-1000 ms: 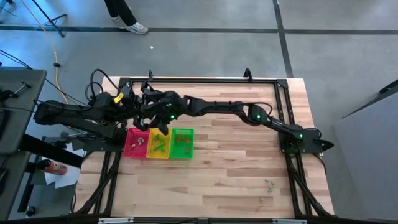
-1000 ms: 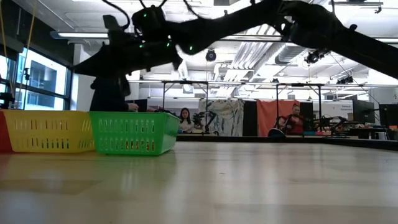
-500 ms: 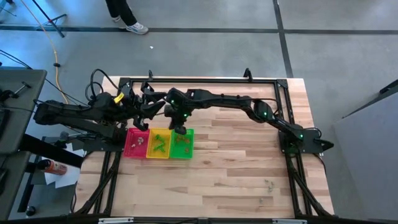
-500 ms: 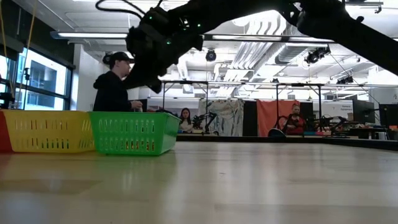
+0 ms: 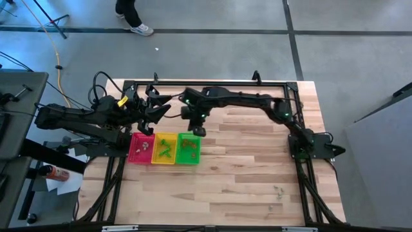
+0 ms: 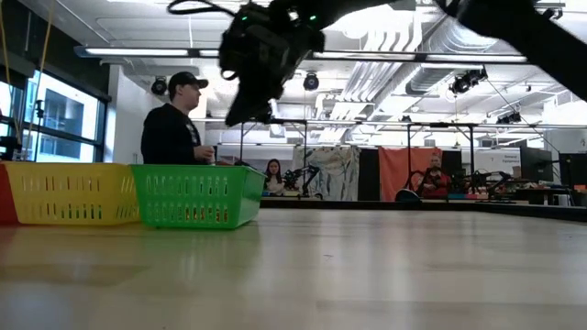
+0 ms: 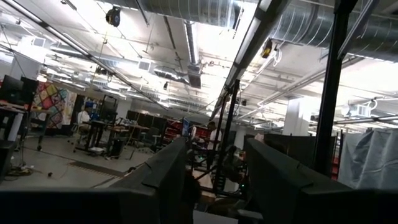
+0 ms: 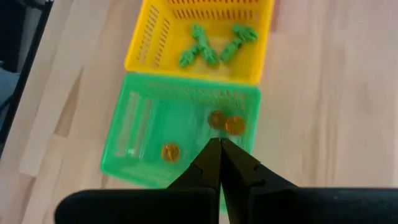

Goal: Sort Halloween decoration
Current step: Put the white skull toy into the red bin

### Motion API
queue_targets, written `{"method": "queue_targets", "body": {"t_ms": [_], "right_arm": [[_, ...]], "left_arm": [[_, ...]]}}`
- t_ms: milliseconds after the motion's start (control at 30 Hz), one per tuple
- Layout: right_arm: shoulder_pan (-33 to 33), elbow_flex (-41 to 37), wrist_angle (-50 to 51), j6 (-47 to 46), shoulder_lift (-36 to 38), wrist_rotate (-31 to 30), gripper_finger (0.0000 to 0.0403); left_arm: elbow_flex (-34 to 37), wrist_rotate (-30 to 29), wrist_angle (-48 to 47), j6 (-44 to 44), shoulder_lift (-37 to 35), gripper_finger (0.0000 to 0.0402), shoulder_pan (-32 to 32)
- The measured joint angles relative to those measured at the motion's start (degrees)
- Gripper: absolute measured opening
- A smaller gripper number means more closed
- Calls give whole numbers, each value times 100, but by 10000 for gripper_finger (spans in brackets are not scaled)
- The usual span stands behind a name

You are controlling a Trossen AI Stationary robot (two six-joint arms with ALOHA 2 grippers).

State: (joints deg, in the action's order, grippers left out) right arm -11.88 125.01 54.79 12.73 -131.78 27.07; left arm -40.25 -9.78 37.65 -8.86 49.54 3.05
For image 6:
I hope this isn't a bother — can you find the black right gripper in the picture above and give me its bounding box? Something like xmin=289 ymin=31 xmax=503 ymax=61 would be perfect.
xmin=218 ymin=0 xmax=327 ymax=127

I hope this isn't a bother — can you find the background black metal gantry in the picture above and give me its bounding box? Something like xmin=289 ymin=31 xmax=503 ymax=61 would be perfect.
xmin=405 ymin=121 xmax=478 ymax=198
xmin=238 ymin=117 xmax=309 ymax=198

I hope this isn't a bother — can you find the person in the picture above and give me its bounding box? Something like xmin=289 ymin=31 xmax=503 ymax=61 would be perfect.
xmin=415 ymin=153 xmax=455 ymax=201
xmin=139 ymin=71 xmax=216 ymax=166
xmin=263 ymin=158 xmax=286 ymax=197

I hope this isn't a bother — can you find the green plastic basket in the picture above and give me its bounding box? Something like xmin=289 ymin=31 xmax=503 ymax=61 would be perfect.
xmin=130 ymin=163 xmax=267 ymax=230

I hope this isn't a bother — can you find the painted cloth backdrop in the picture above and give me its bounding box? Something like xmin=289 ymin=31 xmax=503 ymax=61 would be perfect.
xmin=292 ymin=145 xmax=362 ymax=202

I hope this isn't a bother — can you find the long ceiling light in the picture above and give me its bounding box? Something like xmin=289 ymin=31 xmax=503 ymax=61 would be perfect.
xmin=74 ymin=44 xmax=221 ymax=60
xmin=311 ymin=49 xmax=529 ymax=64

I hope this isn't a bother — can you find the orange cloth backdrop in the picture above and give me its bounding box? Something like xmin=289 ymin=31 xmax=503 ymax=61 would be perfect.
xmin=378 ymin=146 xmax=444 ymax=203

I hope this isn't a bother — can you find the large window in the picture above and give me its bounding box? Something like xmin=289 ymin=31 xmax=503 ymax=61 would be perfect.
xmin=0 ymin=68 xmax=109 ymax=164

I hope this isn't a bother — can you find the yellow plastic basket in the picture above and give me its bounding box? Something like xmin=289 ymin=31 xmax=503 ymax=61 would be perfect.
xmin=2 ymin=160 xmax=141 ymax=226

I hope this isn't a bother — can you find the black tripod stand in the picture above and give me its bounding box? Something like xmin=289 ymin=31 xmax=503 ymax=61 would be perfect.
xmin=33 ymin=99 xmax=46 ymax=162

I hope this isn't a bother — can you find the red plastic basket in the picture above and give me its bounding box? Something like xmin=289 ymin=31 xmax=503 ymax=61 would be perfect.
xmin=0 ymin=162 xmax=20 ymax=226

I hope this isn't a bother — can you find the black computer monitor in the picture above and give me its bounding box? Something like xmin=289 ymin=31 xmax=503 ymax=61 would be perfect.
xmin=519 ymin=146 xmax=555 ymax=183
xmin=558 ymin=153 xmax=587 ymax=188

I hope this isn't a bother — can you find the silver ventilation duct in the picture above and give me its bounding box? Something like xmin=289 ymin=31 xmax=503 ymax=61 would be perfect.
xmin=403 ymin=17 xmax=487 ymax=95

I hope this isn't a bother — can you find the black aluminium table frame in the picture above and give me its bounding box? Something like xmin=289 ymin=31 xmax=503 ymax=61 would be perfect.
xmin=259 ymin=196 xmax=587 ymax=224

